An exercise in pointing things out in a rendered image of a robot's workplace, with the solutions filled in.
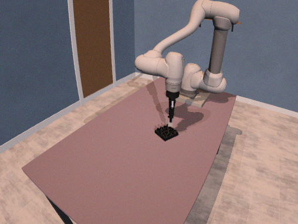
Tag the black knob box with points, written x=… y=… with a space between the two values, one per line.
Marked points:
x=166 y=132

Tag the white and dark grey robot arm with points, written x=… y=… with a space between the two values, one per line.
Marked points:
x=172 y=68

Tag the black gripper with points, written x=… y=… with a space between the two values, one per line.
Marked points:
x=172 y=97

